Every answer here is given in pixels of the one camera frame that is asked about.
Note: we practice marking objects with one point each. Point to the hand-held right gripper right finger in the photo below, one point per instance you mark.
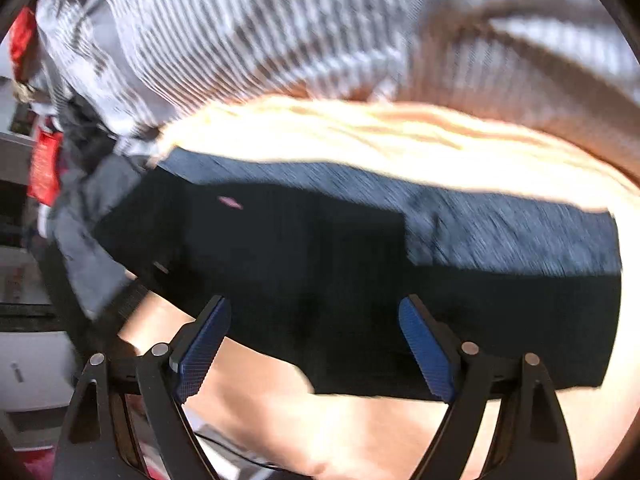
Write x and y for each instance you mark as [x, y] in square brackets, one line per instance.
[425, 350]

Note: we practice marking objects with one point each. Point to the grey striped quilt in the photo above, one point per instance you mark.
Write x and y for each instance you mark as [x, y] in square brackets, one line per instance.
[225, 25]

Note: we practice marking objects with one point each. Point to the peach blanket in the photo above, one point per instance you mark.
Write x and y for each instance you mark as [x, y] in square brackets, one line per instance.
[400, 130]

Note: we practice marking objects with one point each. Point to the dark grey clothing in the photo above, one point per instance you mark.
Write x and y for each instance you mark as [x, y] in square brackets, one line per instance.
[85, 240]

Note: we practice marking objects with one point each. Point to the white cabinet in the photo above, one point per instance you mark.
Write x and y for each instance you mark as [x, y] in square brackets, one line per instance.
[30, 375]

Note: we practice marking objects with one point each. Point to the red bag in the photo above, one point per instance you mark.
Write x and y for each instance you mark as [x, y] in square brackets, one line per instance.
[46, 170]

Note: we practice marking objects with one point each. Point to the red fabric item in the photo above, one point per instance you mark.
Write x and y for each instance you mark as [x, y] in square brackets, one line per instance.
[24, 45]

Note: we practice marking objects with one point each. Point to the black pants with blue stripe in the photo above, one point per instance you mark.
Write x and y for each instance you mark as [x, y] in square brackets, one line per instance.
[325, 285]

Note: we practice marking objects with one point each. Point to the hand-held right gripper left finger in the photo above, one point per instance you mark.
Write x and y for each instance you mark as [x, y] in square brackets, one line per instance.
[200, 352]

